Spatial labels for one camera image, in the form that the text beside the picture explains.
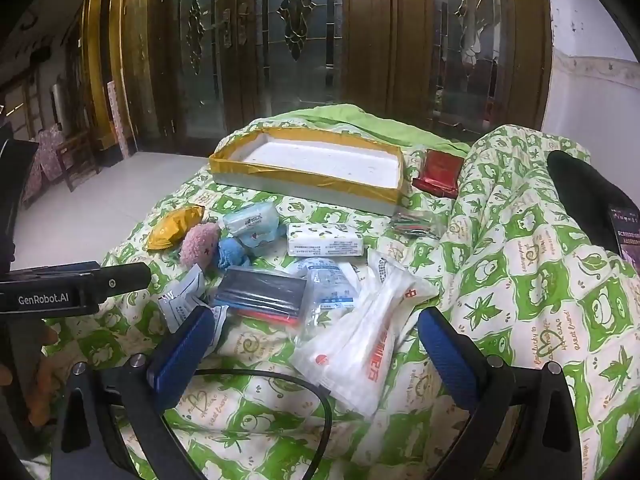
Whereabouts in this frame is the clear bag with blue label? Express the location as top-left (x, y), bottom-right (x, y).
top-left (292, 257), bottom-right (359, 312)

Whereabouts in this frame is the pale upright cylinder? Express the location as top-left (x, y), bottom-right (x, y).
top-left (50, 77), bottom-right (69, 132)

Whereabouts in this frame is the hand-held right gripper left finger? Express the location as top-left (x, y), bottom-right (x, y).
top-left (50, 304), bottom-right (217, 480)

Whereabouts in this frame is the pink patterned board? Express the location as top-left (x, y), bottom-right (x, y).
top-left (107, 80), bottom-right (139, 159)

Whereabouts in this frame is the gold door frame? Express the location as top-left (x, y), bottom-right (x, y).
top-left (81, 0), bottom-right (137, 157)

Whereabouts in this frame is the white dotted tissue pack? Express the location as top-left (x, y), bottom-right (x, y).
top-left (286, 222), bottom-right (365, 257)

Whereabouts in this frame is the light blue tissue packet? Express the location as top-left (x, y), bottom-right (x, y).
top-left (222, 202), bottom-right (281, 251)

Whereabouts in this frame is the wooden glass door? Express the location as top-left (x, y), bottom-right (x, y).
top-left (395, 0), bottom-right (552, 137)
top-left (162, 0), bottom-right (253, 142)
top-left (250, 0), bottom-right (351, 117)

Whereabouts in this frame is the red foil packet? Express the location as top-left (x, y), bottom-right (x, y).
top-left (412, 149), bottom-right (463, 197)

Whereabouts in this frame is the person's left hand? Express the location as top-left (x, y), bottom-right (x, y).
top-left (0, 327), bottom-right (60, 393)

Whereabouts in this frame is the yellow cardboard tray box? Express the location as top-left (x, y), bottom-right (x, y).
top-left (209, 127), bottom-right (405, 217)

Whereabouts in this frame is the wooden chair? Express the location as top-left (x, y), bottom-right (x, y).
top-left (55, 130), bottom-right (101, 192)
top-left (22, 129), bottom-right (66, 207)

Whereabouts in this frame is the blue plush toy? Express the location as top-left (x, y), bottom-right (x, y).
top-left (217, 237), bottom-right (251, 269)

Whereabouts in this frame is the pink plush toy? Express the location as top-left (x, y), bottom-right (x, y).
top-left (180, 223), bottom-right (222, 267)

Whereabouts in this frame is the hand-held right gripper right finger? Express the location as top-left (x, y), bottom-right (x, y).
top-left (417, 306), bottom-right (586, 480)

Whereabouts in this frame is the yellow cracker packet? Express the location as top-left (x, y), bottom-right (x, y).
top-left (146, 206), bottom-right (206, 251)

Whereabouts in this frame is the black padded chair part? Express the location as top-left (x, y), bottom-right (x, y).
top-left (546, 150), bottom-right (640, 263)

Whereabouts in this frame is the green printed blanket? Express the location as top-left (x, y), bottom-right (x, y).
top-left (42, 102), bottom-right (640, 480)

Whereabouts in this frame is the black packet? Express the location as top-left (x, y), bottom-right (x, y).
top-left (210, 266), bottom-right (307, 324)

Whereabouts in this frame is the small white packet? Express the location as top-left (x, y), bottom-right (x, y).
top-left (159, 265), bottom-right (227, 352)

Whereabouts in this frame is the black cable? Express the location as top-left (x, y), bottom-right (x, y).
top-left (194, 367), bottom-right (334, 462)

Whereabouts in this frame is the clear bag of coloured clips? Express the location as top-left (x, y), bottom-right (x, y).
top-left (390, 211), bottom-right (441, 239)

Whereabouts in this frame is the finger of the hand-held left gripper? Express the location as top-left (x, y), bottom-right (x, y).
top-left (94, 261), bottom-right (152, 304)

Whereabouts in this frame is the white plastic bag red print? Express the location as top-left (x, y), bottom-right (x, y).
top-left (290, 250), bottom-right (439, 419)

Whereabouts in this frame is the black printed card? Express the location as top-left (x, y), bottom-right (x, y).
top-left (607, 204), bottom-right (640, 262)

